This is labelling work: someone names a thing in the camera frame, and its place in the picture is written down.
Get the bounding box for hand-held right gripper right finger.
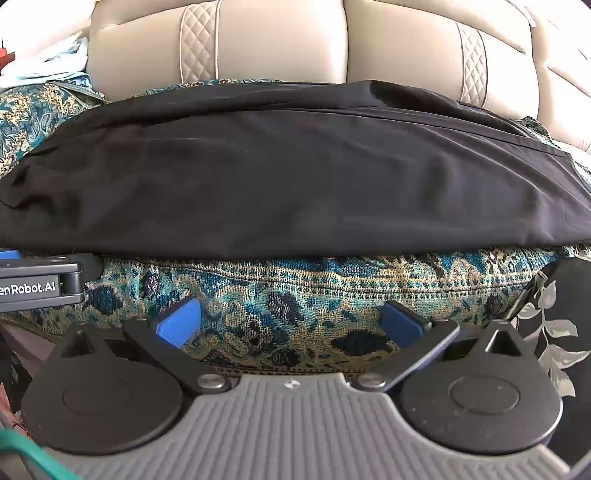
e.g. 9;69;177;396
358;300;537;394

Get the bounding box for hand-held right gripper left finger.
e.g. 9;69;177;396
59;295;232;394

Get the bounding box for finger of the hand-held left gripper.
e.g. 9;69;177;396
0;248;105;283

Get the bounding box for black pants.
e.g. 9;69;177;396
0;79;591;260

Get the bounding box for teal paisley blanket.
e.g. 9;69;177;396
0;78;591;376

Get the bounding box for black floral garment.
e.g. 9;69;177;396
505;256;591;418

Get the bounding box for beige leather sofa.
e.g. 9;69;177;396
69;0;591;155

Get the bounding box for green cable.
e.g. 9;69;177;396
0;427;80;480

